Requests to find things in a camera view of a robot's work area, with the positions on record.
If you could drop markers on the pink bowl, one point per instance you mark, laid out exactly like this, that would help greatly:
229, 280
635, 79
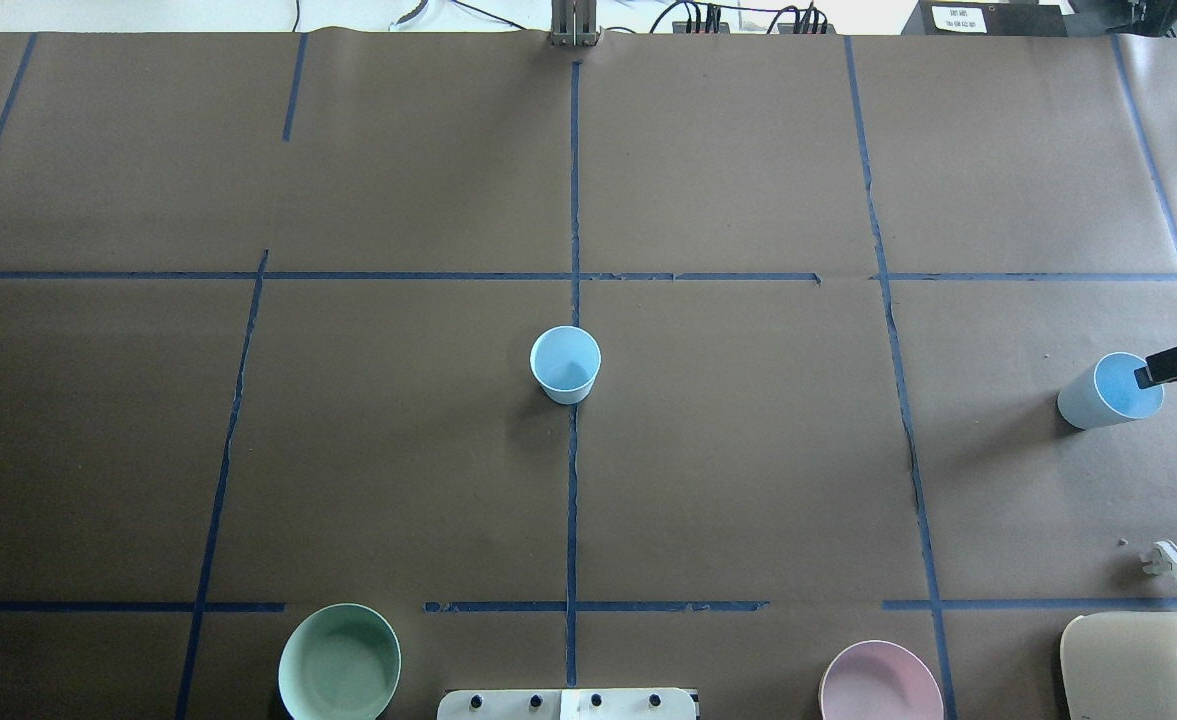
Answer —
879, 680

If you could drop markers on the cream toaster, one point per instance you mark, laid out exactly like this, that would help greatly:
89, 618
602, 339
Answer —
1120, 665

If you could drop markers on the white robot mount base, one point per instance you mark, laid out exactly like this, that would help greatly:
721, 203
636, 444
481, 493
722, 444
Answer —
571, 703

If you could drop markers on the aluminium frame post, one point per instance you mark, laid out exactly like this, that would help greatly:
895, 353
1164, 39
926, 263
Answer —
573, 23

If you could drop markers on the green bowl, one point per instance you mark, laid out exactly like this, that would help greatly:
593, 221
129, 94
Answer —
342, 662

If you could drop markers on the white power plug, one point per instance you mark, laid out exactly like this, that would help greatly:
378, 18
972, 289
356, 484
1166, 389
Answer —
1161, 560

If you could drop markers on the light blue cup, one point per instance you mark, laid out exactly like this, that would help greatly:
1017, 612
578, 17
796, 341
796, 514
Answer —
1108, 394
565, 360

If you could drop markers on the black box with label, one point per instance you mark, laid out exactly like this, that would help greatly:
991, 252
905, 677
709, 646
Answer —
985, 18

